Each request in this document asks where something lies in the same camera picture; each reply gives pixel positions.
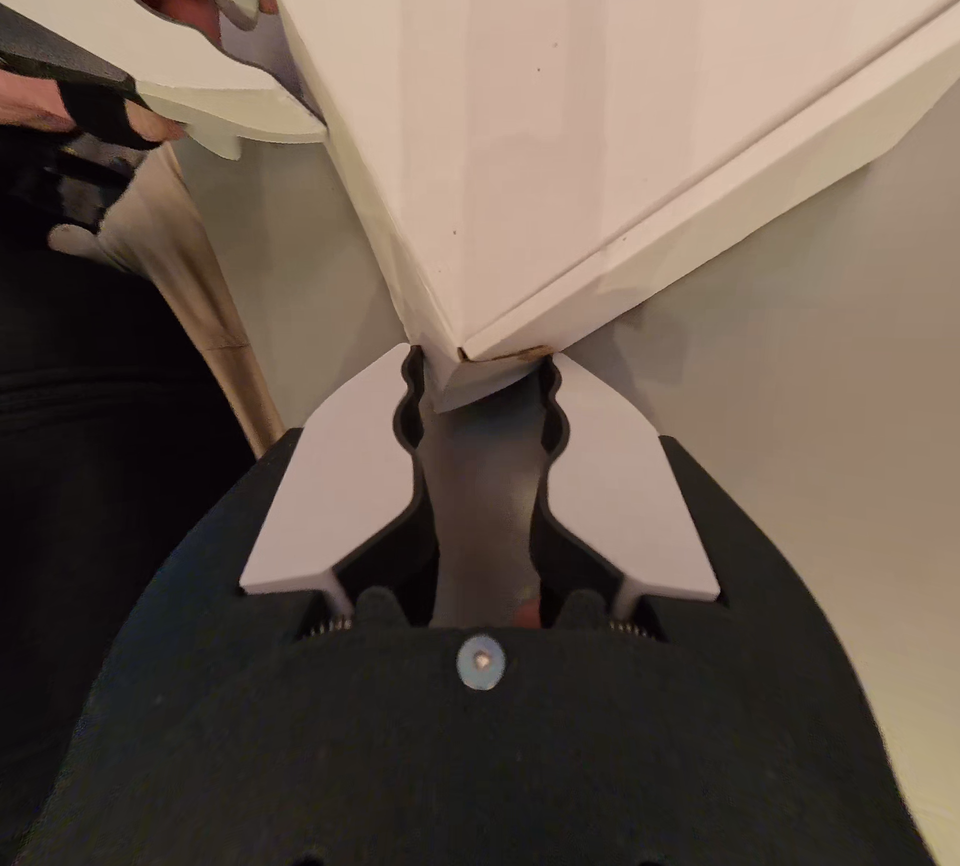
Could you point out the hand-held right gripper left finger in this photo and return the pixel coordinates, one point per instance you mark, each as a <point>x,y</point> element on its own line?
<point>337,491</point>

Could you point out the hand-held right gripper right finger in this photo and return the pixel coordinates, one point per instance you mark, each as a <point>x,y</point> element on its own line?
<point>622,498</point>

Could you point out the person's black clothing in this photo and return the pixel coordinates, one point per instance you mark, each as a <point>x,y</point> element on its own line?
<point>97,468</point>

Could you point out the white cardboard box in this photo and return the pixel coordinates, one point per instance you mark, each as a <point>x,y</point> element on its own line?
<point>570,115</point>

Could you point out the beige cloth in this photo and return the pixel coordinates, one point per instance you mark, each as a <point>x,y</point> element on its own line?
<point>202,296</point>

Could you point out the person's left hand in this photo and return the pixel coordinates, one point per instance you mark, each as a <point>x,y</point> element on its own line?
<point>172,3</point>

